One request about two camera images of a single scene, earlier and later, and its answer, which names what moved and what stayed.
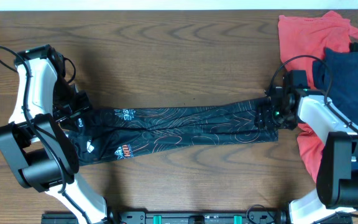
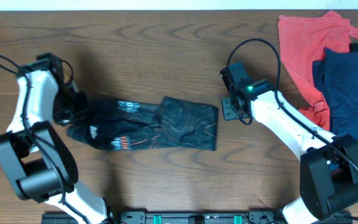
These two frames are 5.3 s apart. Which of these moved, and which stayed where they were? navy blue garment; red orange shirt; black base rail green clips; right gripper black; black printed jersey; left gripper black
Moved: right gripper black; black printed jersey
Stayed: navy blue garment; black base rail green clips; red orange shirt; left gripper black
